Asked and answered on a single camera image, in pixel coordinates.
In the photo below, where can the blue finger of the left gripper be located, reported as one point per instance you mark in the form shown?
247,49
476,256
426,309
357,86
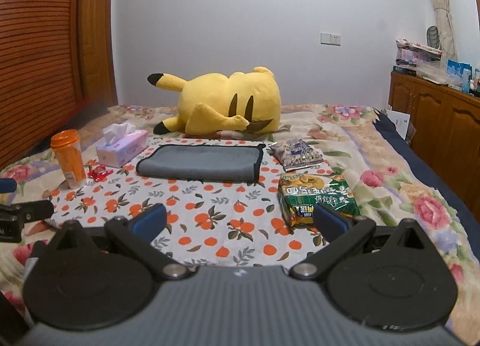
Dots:
28,211
8,185

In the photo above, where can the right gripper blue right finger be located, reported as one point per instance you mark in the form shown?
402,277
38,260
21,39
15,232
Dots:
347,234

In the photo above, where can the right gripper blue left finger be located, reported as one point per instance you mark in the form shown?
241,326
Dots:
131,235

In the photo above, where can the purple and grey towel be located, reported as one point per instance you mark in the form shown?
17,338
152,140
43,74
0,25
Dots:
203,162

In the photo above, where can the green yellow snack bag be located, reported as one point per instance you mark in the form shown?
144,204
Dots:
299,193

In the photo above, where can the red candy wrapper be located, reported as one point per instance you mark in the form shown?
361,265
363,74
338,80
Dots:
99,173

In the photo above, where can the orange plastic cup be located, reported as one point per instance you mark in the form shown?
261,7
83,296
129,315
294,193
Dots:
66,146

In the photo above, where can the floral bed sheet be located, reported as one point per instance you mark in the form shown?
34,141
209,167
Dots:
358,143

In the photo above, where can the purple snack packet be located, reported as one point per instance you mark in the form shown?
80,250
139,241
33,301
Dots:
295,154

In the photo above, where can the pink tissue box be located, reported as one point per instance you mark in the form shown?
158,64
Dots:
121,143

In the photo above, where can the wooden slatted headboard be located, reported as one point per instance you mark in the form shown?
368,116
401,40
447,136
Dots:
40,81

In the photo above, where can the white paper card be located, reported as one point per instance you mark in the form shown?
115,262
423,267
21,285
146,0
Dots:
400,120

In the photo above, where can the yellow Pikachu plush toy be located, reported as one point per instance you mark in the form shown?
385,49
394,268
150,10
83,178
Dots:
244,102

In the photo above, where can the wooden sideboard cabinet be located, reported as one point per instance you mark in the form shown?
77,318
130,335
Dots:
447,132

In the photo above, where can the stack of books and papers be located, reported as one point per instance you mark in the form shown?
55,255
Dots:
421,61

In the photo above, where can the blue white box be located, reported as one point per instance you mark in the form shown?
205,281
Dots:
459,75

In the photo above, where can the bottles on cabinet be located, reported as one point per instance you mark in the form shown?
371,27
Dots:
475,83

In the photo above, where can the grey round fan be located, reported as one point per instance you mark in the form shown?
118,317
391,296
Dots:
433,37

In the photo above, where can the tied beige curtain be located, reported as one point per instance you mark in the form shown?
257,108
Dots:
438,4

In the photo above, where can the white wall switch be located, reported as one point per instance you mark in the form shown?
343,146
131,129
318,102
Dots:
330,39

